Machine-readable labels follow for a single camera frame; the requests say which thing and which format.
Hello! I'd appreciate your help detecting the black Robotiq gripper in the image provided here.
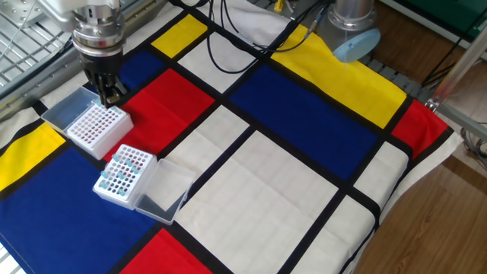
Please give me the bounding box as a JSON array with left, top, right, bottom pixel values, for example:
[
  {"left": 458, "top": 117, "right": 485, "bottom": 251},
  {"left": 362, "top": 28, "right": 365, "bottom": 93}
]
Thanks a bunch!
[{"left": 78, "top": 49, "right": 129, "bottom": 108}]

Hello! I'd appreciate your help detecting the white pipette tip box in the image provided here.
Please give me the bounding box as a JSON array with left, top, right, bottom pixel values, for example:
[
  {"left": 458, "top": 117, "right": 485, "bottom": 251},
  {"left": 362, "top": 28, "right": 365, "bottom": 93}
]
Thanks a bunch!
[
  {"left": 92, "top": 143, "right": 197, "bottom": 225},
  {"left": 40, "top": 86, "right": 135, "bottom": 161}
]

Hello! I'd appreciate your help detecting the silver wrist coupling flange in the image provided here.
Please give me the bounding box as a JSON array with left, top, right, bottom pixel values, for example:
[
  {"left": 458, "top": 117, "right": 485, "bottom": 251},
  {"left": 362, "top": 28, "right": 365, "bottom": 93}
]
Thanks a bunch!
[{"left": 71, "top": 5, "right": 126, "bottom": 58}]

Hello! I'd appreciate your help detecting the perforated metal plate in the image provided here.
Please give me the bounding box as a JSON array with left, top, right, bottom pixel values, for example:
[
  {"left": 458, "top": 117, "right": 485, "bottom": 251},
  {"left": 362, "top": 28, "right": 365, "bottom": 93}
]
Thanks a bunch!
[{"left": 0, "top": 0, "right": 46, "bottom": 28}]

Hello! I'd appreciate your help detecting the Mondrian pattern colour-block tablecloth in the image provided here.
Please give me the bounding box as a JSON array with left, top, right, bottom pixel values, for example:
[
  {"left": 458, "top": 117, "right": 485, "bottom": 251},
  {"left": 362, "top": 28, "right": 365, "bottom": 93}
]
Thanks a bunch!
[{"left": 0, "top": 0, "right": 465, "bottom": 274}]

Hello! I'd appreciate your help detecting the grey aluminium table rail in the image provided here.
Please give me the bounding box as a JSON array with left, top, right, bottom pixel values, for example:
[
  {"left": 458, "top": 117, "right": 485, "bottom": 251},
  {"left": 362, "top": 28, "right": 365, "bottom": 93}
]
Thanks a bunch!
[{"left": 0, "top": 0, "right": 168, "bottom": 123}]

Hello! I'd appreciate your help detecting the black cable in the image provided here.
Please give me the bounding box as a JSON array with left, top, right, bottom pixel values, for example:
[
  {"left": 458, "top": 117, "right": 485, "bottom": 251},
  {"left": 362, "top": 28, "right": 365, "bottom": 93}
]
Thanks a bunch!
[
  {"left": 262, "top": 0, "right": 332, "bottom": 53},
  {"left": 206, "top": 0, "right": 275, "bottom": 75}
]

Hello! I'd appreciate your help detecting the grey cable silver connector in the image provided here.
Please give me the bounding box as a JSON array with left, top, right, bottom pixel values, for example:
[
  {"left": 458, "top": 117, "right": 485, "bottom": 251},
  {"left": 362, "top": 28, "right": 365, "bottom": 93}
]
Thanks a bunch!
[{"left": 228, "top": 14, "right": 324, "bottom": 53}]

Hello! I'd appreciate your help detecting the aluminium frame post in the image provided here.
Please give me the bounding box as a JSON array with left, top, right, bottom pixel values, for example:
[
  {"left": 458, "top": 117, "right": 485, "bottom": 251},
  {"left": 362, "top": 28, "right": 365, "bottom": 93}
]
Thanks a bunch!
[{"left": 431, "top": 22, "right": 487, "bottom": 104}]

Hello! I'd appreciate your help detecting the aluminium frame beam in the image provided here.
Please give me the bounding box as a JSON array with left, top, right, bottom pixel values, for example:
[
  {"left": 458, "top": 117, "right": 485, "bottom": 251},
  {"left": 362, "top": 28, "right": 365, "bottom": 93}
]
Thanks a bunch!
[{"left": 425, "top": 99, "right": 487, "bottom": 142}]

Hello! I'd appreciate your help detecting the grey cable bundle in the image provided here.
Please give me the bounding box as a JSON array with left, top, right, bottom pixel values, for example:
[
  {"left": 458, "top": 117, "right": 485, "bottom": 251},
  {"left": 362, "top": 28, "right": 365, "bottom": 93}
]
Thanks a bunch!
[{"left": 459, "top": 121, "right": 487, "bottom": 170}]

